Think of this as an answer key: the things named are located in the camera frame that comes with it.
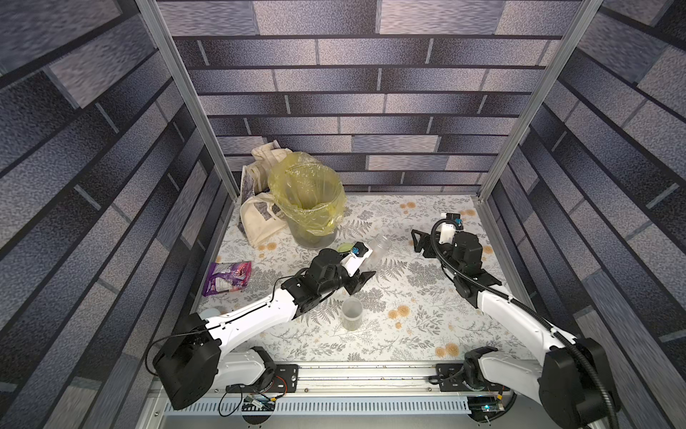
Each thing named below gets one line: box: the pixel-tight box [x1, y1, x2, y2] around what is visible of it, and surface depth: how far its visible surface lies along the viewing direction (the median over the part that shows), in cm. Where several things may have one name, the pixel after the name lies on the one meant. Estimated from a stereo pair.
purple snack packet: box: [202, 260, 253, 297], surface depth 93 cm
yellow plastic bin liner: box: [267, 151, 347, 236], surface depth 95 cm
